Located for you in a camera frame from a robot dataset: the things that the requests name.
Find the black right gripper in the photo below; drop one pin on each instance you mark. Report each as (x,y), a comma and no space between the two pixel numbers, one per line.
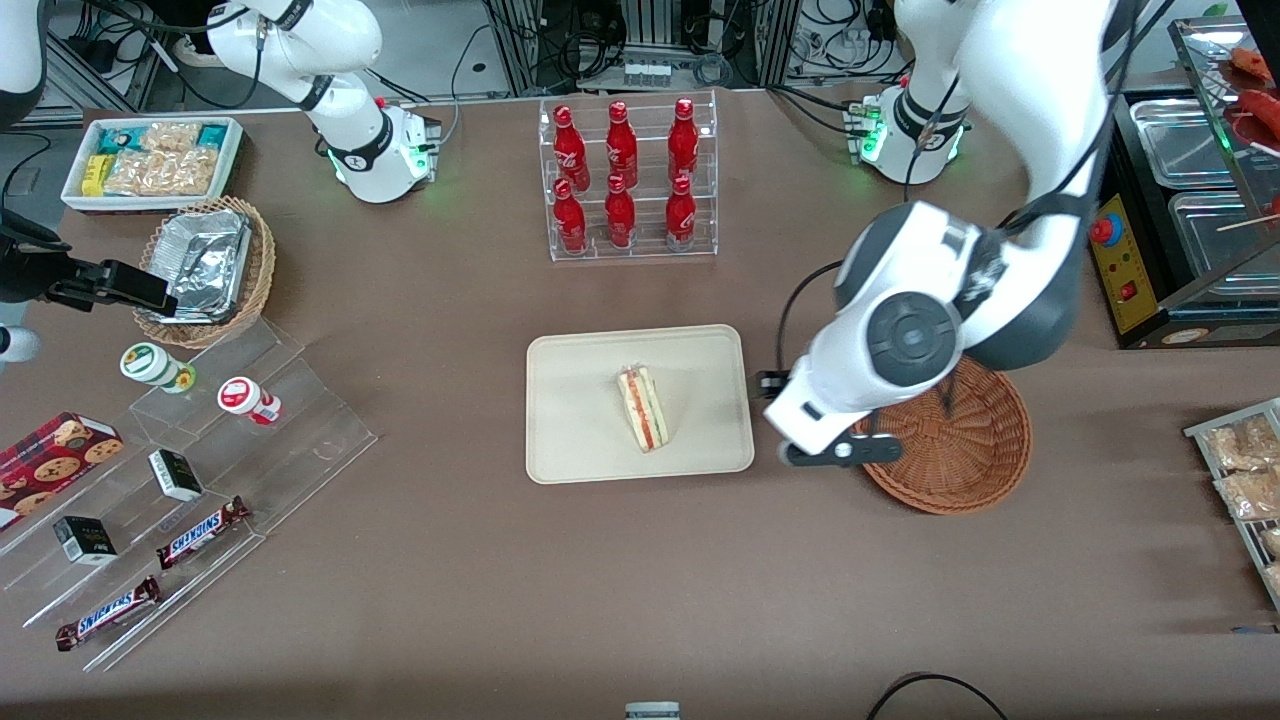
(30,279)

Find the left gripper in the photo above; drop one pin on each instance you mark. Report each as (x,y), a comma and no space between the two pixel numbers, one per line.
(771,384)

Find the triangular sandwich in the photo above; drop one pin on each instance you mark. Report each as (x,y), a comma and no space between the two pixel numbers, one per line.
(645,410)

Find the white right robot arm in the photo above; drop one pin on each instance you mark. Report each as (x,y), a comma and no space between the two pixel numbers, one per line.
(350,40)

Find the aluminium foil tray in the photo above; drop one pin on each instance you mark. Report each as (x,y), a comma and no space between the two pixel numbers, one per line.
(210,285)
(200,225)

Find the light wicker basket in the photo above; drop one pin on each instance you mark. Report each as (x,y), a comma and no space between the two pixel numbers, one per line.
(260,270)

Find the beige plastic tray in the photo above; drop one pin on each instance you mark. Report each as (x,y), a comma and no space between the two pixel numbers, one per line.
(580,420)

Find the brown wicker basket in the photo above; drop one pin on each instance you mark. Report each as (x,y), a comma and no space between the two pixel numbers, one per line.
(960,460)

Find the green lid yogurt cup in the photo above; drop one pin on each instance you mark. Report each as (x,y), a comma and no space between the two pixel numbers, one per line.
(150,363)

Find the clear rice cracker bag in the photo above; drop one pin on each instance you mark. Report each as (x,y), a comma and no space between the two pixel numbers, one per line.
(170,135)
(160,172)

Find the yellow snack pack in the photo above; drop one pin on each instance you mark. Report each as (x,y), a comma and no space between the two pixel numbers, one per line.
(95,175)

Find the teal snack packet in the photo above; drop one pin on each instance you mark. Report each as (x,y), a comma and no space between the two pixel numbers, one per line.
(118,140)
(212,135)

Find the red lid yogurt cup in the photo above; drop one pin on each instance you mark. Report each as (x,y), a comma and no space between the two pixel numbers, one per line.
(242,397)

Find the white rectangular snack bin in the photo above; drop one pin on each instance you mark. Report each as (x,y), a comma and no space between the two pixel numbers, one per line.
(232,160)

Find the clear acrylic bottle rack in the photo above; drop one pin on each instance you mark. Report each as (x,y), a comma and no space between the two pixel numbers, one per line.
(650,255)

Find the red cola bottle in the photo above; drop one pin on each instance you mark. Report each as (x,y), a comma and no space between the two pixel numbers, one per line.
(683,140)
(571,150)
(680,218)
(620,220)
(570,225)
(621,145)

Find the small black box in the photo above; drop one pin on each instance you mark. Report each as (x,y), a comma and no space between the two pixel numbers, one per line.
(85,541)
(175,475)

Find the red cookie box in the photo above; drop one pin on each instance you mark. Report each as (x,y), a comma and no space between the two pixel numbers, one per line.
(55,460)

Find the clear acrylic step shelf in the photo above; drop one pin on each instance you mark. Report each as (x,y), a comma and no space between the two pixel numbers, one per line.
(300,440)

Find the snickers bar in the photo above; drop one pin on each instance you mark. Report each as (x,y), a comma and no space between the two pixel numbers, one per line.
(108,613)
(200,533)

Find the small grey device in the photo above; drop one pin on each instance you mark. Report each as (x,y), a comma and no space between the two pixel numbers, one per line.
(652,711)

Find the black food warmer cabinet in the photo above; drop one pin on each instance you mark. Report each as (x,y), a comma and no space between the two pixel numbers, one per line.
(1125,290)

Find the red warmer knob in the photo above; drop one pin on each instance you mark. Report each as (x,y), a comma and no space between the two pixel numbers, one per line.
(1104,230)

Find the steel warmer pan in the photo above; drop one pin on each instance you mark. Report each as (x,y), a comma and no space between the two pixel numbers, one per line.
(1185,140)
(1215,245)

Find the clear bag of snacks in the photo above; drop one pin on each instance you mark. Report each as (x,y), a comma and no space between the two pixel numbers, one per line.
(1250,495)
(1245,445)
(1272,542)
(1274,580)

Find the wooden skewer stick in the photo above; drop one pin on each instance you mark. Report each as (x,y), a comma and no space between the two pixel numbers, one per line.
(1245,222)

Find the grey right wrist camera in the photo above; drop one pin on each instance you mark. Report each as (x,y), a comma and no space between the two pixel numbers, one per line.
(15,344)

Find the aluminium frame rack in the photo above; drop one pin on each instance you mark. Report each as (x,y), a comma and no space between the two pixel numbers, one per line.
(650,25)

